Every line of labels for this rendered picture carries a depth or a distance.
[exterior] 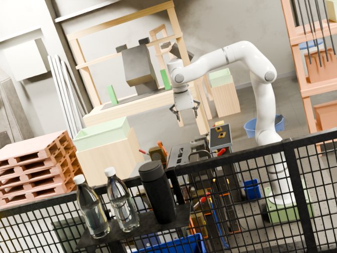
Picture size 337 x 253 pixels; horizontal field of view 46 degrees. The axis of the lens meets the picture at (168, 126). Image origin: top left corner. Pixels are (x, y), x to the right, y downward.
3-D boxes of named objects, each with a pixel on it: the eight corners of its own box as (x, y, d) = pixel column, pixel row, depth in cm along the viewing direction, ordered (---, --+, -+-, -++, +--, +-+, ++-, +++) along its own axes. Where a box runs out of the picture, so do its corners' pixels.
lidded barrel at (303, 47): (326, 70, 742) (320, 37, 724) (332, 76, 694) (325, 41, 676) (298, 77, 755) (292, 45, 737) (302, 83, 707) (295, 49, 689)
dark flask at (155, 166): (157, 214, 123) (139, 163, 118) (180, 209, 121) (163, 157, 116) (154, 227, 116) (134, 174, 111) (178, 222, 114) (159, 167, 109)
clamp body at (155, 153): (160, 189, 313) (146, 148, 302) (177, 185, 310) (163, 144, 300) (159, 195, 305) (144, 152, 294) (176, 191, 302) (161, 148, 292)
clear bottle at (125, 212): (123, 222, 125) (101, 166, 119) (142, 218, 123) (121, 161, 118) (119, 234, 119) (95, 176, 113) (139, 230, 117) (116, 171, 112)
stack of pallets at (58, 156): (89, 175, 600) (69, 127, 577) (70, 201, 530) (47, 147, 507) (27, 190, 627) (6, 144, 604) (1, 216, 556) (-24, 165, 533)
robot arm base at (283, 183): (300, 183, 235) (293, 157, 229) (303, 202, 218) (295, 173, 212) (269, 190, 241) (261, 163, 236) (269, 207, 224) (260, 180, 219)
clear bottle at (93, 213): (94, 229, 127) (71, 174, 121) (113, 224, 125) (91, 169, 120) (89, 241, 120) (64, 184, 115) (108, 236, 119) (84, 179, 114)
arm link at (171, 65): (188, 85, 201) (186, 81, 209) (182, 59, 196) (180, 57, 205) (172, 89, 201) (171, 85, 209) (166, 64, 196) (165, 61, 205)
